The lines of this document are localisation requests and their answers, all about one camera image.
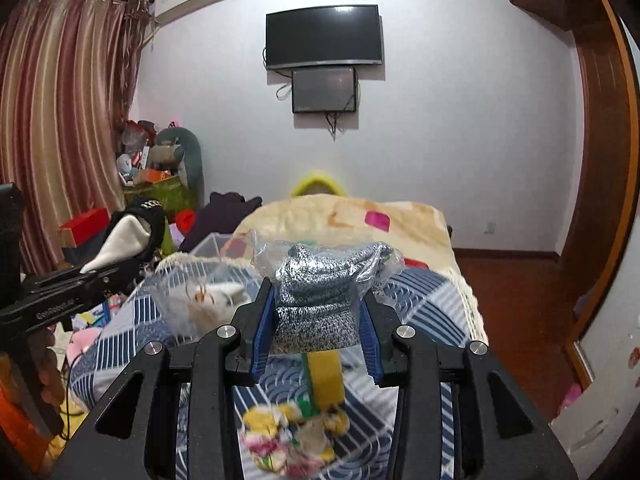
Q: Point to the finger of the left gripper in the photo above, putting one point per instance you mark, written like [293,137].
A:
[46,300]

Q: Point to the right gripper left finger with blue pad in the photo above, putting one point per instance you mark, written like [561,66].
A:
[232,355]

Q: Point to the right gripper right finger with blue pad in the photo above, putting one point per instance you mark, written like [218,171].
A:
[399,356]

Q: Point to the grey socks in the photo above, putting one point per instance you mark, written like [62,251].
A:
[318,289]

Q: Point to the black hat white lining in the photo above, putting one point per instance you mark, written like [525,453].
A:
[131,239]

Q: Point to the person left hand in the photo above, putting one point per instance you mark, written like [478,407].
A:
[52,390]

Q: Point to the clear plastic storage bin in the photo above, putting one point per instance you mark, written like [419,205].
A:
[218,258]

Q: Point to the yellow green sponge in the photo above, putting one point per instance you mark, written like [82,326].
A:
[325,378]

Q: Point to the red box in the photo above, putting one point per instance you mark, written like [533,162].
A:
[81,228]

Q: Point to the blue white patterned tablecloth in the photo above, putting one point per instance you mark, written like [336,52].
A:
[439,304]

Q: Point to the floral yellow scrunchie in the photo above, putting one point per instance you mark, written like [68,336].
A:
[292,439]

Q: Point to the beige patterned blanket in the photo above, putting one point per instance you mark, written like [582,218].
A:
[418,231]

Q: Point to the dark purple garment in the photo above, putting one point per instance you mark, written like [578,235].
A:
[222,214]

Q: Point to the green toy box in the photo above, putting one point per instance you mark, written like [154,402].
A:
[171,193]

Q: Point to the yellow furry chair back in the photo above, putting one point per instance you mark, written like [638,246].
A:
[317,182]

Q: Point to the grey green plush toy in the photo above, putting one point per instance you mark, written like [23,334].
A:
[177,150]

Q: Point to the red striped curtain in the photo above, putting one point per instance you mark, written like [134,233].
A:
[68,73]

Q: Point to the wooden door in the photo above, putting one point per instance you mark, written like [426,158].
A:
[609,175]

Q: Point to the small black wall monitor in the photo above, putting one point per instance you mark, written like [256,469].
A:
[324,90]

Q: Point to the large black wall television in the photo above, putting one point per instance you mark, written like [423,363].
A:
[324,35]

